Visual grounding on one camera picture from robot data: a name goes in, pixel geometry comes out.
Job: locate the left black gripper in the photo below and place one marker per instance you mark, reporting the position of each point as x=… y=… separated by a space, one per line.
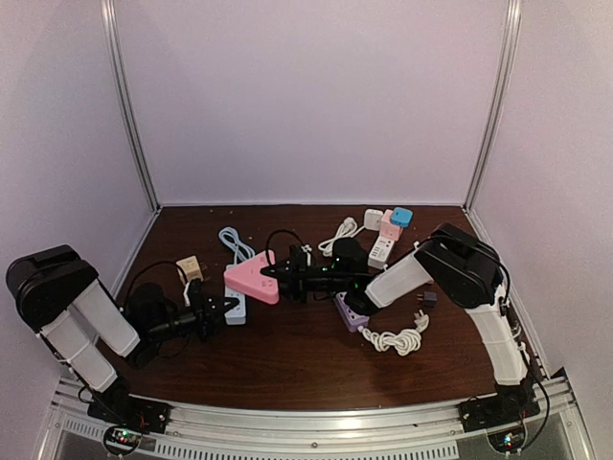
x=205 y=314

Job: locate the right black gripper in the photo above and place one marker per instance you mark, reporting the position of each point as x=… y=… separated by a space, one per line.
x=298 y=280

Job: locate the light blue power strip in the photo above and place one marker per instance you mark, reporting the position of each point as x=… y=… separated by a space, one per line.
x=237 y=316

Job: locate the pink triangular socket adapter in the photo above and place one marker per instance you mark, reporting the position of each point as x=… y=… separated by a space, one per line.
x=246 y=278

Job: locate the beige cube socket adapter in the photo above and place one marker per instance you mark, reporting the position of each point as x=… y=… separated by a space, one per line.
x=191 y=268

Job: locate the purple power strip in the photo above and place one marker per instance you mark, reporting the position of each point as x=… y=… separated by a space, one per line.
x=352 y=320

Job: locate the dark grey plug adapter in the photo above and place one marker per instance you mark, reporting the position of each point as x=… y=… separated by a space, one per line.
x=428 y=299

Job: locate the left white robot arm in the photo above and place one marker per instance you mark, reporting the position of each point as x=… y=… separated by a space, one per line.
x=56 y=291

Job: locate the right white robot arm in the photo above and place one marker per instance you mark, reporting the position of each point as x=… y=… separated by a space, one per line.
x=468 y=271

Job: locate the white power strip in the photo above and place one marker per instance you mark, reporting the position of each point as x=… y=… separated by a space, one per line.
x=380 y=252

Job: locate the white small adapter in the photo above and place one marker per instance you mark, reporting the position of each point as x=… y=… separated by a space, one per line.
x=372 y=219

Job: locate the pink cube adapter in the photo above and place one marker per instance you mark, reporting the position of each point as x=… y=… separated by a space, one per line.
x=387 y=229

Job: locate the blue square adapter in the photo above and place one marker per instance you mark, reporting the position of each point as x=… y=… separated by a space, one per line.
x=401 y=217

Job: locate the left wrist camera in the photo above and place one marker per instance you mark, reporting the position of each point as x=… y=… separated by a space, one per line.
x=192 y=293

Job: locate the front aluminium rail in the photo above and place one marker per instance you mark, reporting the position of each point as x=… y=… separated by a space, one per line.
x=422 y=431

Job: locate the left aluminium frame post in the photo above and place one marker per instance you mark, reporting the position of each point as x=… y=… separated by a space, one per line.
x=112 y=34

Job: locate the aluminium frame post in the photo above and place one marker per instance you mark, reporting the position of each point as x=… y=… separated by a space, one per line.
x=112 y=34
x=511 y=32

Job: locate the right aluminium frame post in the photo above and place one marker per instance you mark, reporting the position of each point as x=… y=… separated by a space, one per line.
x=511 y=32

